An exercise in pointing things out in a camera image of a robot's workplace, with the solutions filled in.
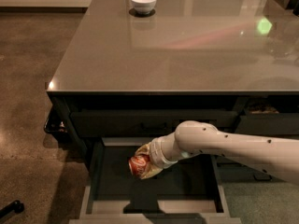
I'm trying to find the dark cabinet counter unit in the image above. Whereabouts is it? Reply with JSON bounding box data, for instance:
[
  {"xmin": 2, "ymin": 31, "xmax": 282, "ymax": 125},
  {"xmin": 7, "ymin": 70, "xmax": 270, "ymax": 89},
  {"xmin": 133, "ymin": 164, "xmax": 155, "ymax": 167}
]
[{"xmin": 46, "ymin": 0, "xmax": 299, "ymax": 185}]

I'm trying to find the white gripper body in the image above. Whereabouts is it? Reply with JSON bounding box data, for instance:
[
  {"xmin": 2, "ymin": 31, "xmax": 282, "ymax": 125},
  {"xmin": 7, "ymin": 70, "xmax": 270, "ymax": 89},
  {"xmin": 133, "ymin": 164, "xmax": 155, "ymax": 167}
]
[{"xmin": 149, "ymin": 136, "xmax": 178, "ymax": 169}]

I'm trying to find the black side rail handle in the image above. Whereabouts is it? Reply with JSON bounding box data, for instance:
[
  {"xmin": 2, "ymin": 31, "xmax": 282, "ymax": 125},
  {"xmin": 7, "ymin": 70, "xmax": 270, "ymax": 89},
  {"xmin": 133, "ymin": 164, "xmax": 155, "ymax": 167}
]
[{"xmin": 44, "ymin": 108, "xmax": 66, "ymax": 134}]

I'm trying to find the open grey middle drawer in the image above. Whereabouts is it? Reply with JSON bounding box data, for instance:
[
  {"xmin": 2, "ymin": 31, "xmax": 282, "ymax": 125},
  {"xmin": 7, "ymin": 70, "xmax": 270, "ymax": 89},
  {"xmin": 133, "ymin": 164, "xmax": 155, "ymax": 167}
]
[{"xmin": 69, "ymin": 138, "xmax": 242, "ymax": 224}]

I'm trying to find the dark top drawer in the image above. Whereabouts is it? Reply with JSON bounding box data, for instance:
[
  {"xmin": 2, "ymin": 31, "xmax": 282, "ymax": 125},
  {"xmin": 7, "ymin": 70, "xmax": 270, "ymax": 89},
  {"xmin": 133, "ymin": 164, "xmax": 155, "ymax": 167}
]
[{"xmin": 70, "ymin": 109, "xmax": 237, "ymax": 138}]

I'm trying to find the dark drawer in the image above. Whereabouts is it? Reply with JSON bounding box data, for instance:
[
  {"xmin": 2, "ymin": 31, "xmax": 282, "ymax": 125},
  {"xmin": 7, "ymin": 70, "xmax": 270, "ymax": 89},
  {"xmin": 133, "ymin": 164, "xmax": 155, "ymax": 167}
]
[
  {"xmin": 70, "ymin": 109, "xmax": 237, "ymax": 138},
  {"xmin": 235, "ymin": 113, "xmax": 299, "ymax": 136},
  {"xmin": 218, "ymin": 166, "xmax": 279, "ymax": 182}
]

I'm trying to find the white ceramic bowl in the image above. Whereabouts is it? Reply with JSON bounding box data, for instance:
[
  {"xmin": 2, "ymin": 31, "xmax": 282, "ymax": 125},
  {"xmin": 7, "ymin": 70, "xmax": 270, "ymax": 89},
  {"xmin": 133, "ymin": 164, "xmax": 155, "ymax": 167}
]
[{"xmin": 130, "ymin": 0, "xmax": 157, "ymax": 15}]

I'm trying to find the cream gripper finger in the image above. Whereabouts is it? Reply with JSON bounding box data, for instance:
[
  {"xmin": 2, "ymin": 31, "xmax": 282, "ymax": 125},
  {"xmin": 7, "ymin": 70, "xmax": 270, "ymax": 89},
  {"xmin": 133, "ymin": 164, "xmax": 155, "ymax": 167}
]
[
  {"xmin": 137, "ymin": 166, "xmax": 162, "ymax": 179},
  {"xmin": 135, "ymin": 143, "xmax": 150, "ymax": 156}
]

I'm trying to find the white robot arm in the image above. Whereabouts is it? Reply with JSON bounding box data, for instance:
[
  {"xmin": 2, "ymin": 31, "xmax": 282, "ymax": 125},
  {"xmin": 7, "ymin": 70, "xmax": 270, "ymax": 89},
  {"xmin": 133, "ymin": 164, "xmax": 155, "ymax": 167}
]
[{"xmin": 135, "ymin": 120, "xmax": 299, "ymax": 184}]

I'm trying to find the right lower dark drawer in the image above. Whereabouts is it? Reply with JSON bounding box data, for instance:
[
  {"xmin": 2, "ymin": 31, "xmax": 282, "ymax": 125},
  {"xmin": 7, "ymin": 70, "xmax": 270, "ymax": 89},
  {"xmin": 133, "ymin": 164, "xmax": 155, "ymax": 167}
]
[{"xmin": 218, "ymin": 166, "xmax": 279, "ymax": 182}]

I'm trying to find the black drawer handle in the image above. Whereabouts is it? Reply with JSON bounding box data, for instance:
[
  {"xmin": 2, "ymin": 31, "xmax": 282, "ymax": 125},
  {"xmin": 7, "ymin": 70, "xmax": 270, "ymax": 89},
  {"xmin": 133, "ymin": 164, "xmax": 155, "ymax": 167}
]
[{"xmin": 140, "ymin": 122, "xmax": 167, "ymax": 132}]

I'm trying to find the black object on floor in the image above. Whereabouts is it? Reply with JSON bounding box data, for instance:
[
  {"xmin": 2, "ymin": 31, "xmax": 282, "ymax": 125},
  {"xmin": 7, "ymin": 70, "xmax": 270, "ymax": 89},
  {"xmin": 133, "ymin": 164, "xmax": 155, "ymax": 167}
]
[{"xmin": 0, "ymin": 200, "xmax": 24, "ymax": 220}]

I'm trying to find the right upper dark drawer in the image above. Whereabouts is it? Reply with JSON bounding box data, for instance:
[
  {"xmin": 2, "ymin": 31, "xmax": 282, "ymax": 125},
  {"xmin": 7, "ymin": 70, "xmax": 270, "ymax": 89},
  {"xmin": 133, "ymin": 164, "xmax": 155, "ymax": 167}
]
[{"xmin": 235, "ymin": 113, "xmax": 299, "ymax": 136}]

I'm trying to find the red coke can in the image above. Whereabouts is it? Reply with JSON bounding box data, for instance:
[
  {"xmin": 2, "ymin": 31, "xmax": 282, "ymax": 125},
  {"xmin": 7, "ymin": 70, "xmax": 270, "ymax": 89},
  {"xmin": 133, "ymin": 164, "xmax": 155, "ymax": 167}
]
[{"xmin": 128, "ymin": 155, "xmax": 150, "ymax": 176}]

